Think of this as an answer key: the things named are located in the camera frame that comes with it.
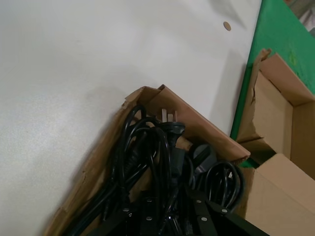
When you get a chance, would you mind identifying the white table cover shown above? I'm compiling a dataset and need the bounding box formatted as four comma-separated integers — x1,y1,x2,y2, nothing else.
0,0,263,236

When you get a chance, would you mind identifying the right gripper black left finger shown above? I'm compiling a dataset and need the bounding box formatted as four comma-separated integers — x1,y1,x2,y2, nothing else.
81,191,160,236

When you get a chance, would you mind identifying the black power cable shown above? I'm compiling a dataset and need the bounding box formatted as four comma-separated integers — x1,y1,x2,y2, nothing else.
189,144,246,209
137,108,195,236
102,104,163,222

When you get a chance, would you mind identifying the open brown cardboard box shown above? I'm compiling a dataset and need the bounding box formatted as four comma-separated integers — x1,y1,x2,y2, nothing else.
43,84,315,236
236,48,315,177

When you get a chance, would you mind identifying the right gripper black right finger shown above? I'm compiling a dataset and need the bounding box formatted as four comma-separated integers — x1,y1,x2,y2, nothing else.
187,193,266,236

